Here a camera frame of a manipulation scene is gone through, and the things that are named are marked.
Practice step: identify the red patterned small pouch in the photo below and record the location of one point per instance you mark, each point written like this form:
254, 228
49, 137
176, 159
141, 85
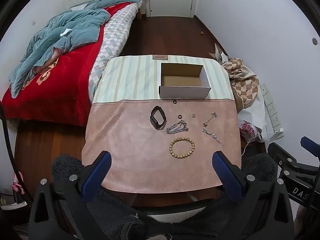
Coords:
248, 131

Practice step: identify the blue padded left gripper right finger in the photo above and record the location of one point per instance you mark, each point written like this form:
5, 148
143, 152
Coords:
264, 210

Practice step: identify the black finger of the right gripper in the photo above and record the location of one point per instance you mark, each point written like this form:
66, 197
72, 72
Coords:
279, 155

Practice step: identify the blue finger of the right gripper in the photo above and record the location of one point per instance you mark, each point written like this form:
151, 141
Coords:
310, 146

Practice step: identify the red bed blanket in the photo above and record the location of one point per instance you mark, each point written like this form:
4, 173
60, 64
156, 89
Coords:
60, 93

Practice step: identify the white tag on quilt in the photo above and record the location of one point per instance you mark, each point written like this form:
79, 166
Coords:
65, 32

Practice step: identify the silver dangling chain ornament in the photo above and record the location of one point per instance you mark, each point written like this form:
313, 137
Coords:
212, 135

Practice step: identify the teal blue quilt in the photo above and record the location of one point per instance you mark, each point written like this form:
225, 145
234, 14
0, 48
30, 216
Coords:
47, 44

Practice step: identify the white power strip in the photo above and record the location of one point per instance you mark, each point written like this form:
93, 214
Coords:
277, 128

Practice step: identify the black smart watch band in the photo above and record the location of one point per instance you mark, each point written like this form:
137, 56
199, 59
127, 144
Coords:
158, 118

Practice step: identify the pink slipper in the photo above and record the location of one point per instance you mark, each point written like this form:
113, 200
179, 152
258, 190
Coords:
17, 187

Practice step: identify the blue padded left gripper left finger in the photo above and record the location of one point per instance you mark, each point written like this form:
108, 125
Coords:
59, 209

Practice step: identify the pink and striped table cloth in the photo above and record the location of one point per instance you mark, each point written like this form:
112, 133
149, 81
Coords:
160, 145

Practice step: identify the white cardboard box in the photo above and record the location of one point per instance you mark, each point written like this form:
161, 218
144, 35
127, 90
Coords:
183, 81

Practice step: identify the checkered pink grey bedsheet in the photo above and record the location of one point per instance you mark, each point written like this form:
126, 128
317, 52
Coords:
115, 35

